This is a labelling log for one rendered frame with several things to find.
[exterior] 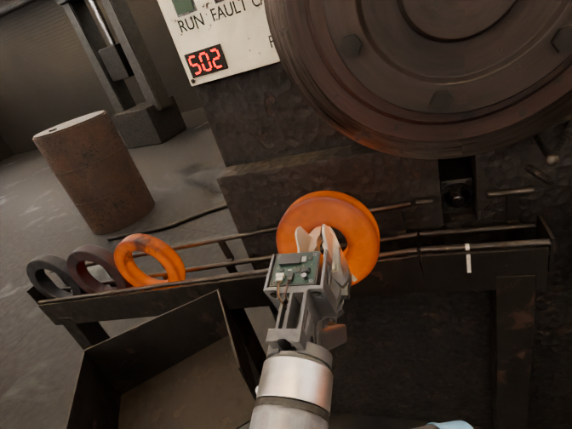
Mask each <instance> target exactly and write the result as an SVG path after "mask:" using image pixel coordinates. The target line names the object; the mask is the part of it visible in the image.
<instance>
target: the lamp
mask: <svg viewBox="0 0 572 429"><path fill-rule="evenodd" d="M172 1H173V4H174V7H175V10H176V12H177V15H180V14H184V13H186V12H189V11H192V10H194V9H195V8H194V6H193V3H192V0H172Z"/></svg>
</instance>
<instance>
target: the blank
mask: <svg viewBox="0 0 572 429"><path fill-rule="evenodd" d="M323 224H325V225H326V226H332V227H333V228H336V229H337V230H339V231H340V232H342V233H343V235H344V236H345V238H346V241H347V247H346V249H345V250H344V251H343V254H344V256H345V258H346V261H347V264H348V265H349V267H350V270H351V273H352V285H354V284H356V283H358V282H360V281H361V280H363V279H364V278H365V277H367V276H368V275H369V274H370V272H371V271H372V270H373V268H374V267H375V264H376V262H377V260H378V257H379V253H380V232H379V228H378V225H377V223H376V220H375V218H374V216H373V215H372V214H371V212H370V211H369V210H368V209H367V208H366V207H365V206H364V205H363V204H362V203H361V202H359V201H358V200H357V199H356V198H354V197H351V196H349V195H347V194H345V193H342V192H335V191H318V192H311V193H308V194H306V195H305V196H303V197H300V198H299V199H297V200H296V201H295V202H293V203H292V204H291V205H290V206H289V208H288V209H287V211H286V212H285V214H284V216H283V218H282V219H281V220H280V222H279V225H278V228H277V236H276V242H277V251H278V253H279V254H289V253H298V248H297V244H296V240H295V230H296V228H297V227H298V226H301V227H302V228H303V229H304V230H305V231H306V232H307V233H309V232H310V231H311V230H312V229H314V228H316V227H318V226H322V225H323ZM352 285H351V286H352Z"/></svg>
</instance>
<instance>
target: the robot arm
mask: <svg viewBox="0 0 572 429"><path fill-rule="evenodd" d="M295 240H296V244H297V248H298V253H289V254H278V255H275V254H272V258H271V262H270V266H269V270H268V273H267V277H266V283H265V287H264V290H263V291H264V292H265V293H266V295H267V296H268V298H269V299H270V300H271V302H272V303H273V305H274V306H275V307H276V308H277V309H278V315H277V322H276V327H275V329H268V332H267V337H266V342H267V343H268V344H269V346H268V350H267V354H266V360H265V362H264V363H263V368H262V372H261V376H260V384H259V385H258V386H257V387H256V388H255V394H256V395H257V396H256V400H255V406H254V409H253V413H252V417H251V422H250V425H249V429H329V417H330V407H331V398H332V388H333V379H334V376H333V373H332V372H331V369H332V360H333V357H332V354H331V353H330V352H329V350H331V349H333V348H335V347H337V346H339V345H341V344H343V343H345V342H347V334H346V326H345V324H336V323H337V318H338V317H339V316H341V315H342V314H343V313H344V311H343V309H342V307H343V305H344V300H347V299H350V295H349V292H350V288H351V285H352V273H351V270H350V267H349V265H348V264H347V261H346V258H345V256H344V254H343V252H342V249H341V247H340V244H339V242H338V240H337V238H336V235H335V233H334V231H333V230H332V228H331V227H330V226H326V225H325V224H323V225H322V226H318V227H316V228H314V229H313V230H312V231H311V233H310V234H308V233H307V232H306V231H305V230H304V229H303V228H302V227H301V226H298V227H297V228H296V230H295ZM322 241H323V244H322V246H323V249H324V253H323V255H322V253H321V252H320V245H321V243H322ZM272 268H273V270H272ZM271 275H272V277H271ZM270 279H271V281H270ZM412 429H473V427H472V426H471V425H470V424H468V423H467V422H465V421H463V420H454V421H449V422H443V423H436V422H431V423H428V424H426V425H425V426H420V427H416V428H412Z"/></svg>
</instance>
